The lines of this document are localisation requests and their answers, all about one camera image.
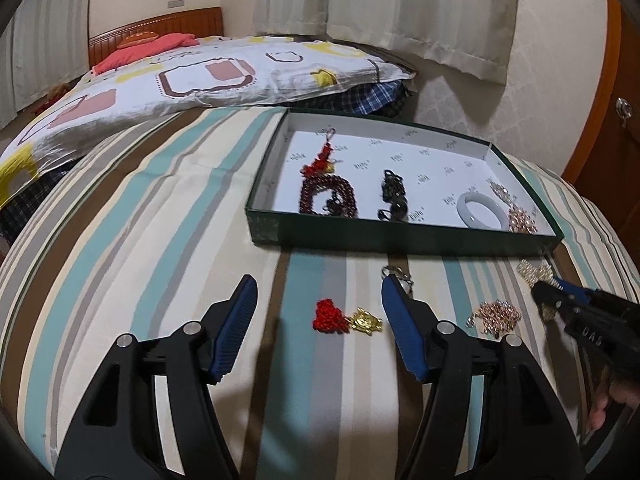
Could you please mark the silver crystal brooch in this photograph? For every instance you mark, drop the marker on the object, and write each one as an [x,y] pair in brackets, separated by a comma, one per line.
[400,275]

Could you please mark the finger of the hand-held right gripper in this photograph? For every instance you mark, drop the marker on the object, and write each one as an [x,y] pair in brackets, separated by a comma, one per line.
[562,285]
[547,300]

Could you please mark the pale jade bangle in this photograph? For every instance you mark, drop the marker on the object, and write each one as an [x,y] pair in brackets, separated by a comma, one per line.
[467,205]

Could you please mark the blue plaid bedsheet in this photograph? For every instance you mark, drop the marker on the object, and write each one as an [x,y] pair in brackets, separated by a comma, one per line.
[375,97]

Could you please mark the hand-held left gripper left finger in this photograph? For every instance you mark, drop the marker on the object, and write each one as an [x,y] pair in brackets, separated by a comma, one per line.
[235,330]

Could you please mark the wall socket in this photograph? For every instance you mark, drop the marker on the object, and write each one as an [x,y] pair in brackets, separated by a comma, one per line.
[175,3]

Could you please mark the wooden headboard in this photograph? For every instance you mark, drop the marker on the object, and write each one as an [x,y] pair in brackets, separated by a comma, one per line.
[190,22]

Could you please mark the white grommet curtain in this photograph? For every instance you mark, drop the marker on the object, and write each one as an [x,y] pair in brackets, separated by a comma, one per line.
[45,35]

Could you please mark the brown wooden door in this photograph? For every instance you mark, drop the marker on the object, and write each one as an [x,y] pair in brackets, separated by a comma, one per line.
[620,60]

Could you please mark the metal door lock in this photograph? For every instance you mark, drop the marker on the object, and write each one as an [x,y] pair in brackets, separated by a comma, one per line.
[623,108]

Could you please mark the red heart gold turtle charm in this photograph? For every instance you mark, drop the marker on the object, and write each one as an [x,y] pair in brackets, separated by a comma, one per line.
[330,316]

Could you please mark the round red embroidered cushion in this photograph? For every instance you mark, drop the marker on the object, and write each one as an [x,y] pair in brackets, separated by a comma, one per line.
[139,37]

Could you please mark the red pillow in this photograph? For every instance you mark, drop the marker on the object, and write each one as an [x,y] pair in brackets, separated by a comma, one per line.
[145,50]

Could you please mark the person's right hand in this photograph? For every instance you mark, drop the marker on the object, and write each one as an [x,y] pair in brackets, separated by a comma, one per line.
[625,390]

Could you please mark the rose gold brooch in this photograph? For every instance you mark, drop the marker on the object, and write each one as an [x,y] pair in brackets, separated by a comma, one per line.
[497,314]

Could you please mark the green shallow cardboard box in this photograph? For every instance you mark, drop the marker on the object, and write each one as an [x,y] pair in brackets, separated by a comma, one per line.
[430,160]

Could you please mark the white patterned quilt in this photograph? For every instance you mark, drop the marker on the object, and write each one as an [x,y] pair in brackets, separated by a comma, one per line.
[225,70]

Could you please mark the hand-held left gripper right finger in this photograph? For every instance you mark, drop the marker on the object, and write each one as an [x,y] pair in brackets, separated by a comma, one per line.
[402,325]

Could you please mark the striped cloth cover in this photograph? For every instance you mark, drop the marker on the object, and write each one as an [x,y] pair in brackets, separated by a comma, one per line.
[150,210]

